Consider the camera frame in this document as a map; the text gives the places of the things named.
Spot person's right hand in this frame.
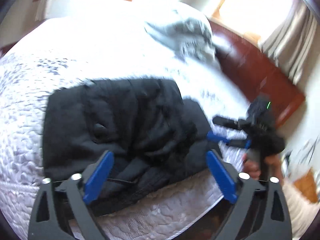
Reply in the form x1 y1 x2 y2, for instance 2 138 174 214
241 152 284 183

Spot white window curtain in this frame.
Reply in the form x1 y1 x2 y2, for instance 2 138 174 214
259 1 317 85

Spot dark red wooden headboard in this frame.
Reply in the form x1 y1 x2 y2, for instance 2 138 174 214
209 21 305 128

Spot black pants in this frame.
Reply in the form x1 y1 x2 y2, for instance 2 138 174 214
42 79 219 216

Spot grey patterned quilted bedspread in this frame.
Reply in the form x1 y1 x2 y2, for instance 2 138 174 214
1 17 248 239

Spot folded grey duvet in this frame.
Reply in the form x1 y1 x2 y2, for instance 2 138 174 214
145 17 221 70

